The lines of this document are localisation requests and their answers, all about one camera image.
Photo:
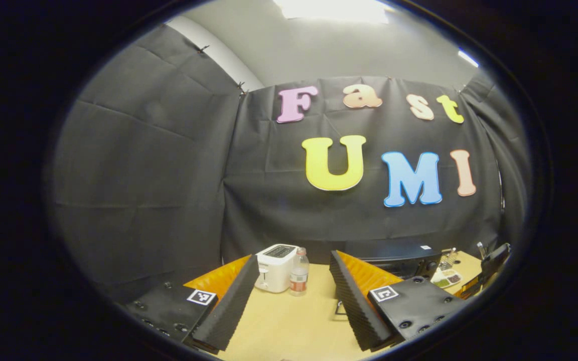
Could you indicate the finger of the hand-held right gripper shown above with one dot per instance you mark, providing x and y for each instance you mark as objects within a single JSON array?
[{"x": 494, "y": 263}]

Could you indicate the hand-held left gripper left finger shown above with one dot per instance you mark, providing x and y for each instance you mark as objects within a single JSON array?
[{"x": 229, "y": 306}]

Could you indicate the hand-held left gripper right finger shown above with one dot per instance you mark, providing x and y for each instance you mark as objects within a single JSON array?
[{"x": 354, "y": 301}]

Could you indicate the black electric oven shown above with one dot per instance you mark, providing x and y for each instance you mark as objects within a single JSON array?
[{"x": 404, "y": 258}]

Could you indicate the white divided dish with beans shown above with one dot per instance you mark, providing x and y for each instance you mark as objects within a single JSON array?
[{"x": 447, "y": 278}]

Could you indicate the white toaster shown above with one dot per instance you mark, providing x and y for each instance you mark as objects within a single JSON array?
[{"x": 274, "y": 273}]

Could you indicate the clear plastic water bottle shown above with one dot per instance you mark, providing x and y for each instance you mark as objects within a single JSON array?
[{"x": 299, "y": 276}]

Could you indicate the black backdrop cloth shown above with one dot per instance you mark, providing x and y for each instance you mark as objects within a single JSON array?
[{"x": 168, "y": 175}]

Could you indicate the large ceiling light panel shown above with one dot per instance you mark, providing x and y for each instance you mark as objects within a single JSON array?
[{"x": 334, "y": 10}]

